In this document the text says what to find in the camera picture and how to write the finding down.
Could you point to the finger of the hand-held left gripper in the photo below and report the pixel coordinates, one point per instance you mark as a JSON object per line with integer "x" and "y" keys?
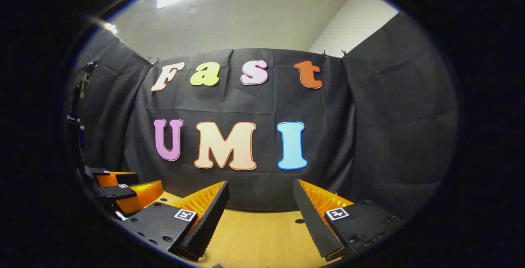
{"x": 127, "y": 178}
{"x": 119, "y": 192}

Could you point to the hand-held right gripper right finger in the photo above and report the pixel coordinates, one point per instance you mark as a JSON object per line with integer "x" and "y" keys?
{"x": 313, "y": 223}

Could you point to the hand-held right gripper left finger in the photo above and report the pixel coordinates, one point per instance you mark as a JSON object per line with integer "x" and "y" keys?
{"x": 209, "y": 223}

